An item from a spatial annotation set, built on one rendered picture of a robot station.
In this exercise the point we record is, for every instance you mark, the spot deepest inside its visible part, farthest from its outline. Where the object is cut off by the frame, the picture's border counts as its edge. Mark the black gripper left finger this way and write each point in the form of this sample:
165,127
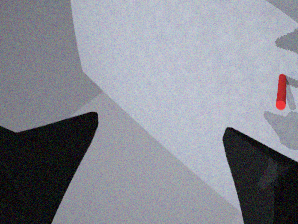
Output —
42,161

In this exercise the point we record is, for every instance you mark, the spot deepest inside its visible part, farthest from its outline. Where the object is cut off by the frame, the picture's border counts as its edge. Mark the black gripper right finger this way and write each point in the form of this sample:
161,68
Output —
266,181

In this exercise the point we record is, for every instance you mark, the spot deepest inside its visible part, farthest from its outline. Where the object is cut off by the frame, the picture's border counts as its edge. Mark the red peg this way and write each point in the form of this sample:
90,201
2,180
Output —
281,94

